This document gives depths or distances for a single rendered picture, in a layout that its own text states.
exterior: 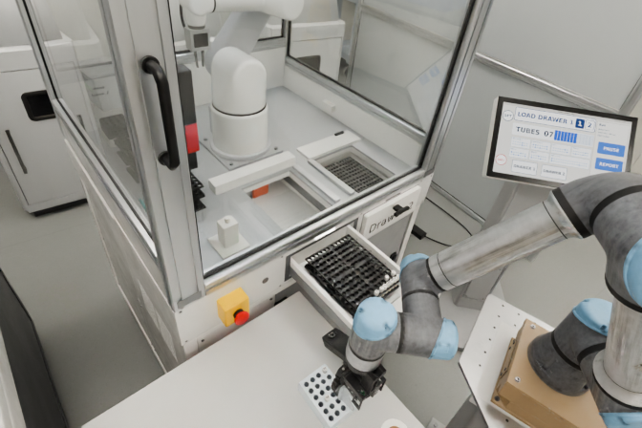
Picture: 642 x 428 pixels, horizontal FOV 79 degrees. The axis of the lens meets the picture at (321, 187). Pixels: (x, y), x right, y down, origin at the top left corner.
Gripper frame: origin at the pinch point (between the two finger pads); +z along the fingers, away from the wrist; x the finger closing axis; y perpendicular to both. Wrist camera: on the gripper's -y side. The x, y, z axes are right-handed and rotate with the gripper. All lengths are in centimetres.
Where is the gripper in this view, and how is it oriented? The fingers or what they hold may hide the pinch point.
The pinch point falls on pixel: (343, 391)
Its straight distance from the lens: 105.9
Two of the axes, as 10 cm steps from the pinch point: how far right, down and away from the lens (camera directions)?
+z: -1.0, 7.8, 6.1
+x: 7.8, -3.2, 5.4
